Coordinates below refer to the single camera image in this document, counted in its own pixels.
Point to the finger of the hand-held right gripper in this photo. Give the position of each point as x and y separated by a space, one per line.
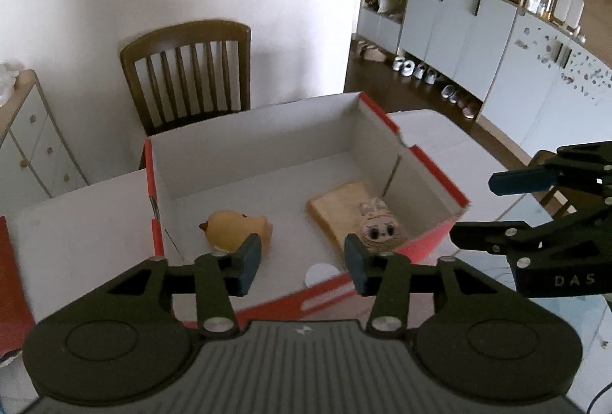
487 236
521 181

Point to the white drawer cabinet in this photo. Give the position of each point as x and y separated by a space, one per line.
38 141

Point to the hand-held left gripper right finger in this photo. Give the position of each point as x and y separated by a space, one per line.
356 266

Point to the white plastic bag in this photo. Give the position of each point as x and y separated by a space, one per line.
7 79

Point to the row of shoes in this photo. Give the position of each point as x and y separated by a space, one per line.
423 74

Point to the white wooden wall cabinet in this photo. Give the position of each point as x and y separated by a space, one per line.
440 27

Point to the red cardboard box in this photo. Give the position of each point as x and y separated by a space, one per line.
263 146

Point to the yellow duck toy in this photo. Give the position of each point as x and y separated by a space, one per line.
234 227

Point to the white canister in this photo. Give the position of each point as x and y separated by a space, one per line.
577 11
564 7

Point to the white cloth bag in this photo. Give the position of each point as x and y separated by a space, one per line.
388 2

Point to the brown wooden chair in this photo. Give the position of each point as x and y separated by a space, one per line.
554 203
191 31

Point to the tan sponge block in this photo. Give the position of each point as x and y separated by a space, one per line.
334 203

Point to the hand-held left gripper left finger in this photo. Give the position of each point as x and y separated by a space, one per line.
249 263

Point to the beige plush doll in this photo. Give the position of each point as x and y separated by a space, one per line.
377 227

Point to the red box lid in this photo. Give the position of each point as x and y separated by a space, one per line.
14 289

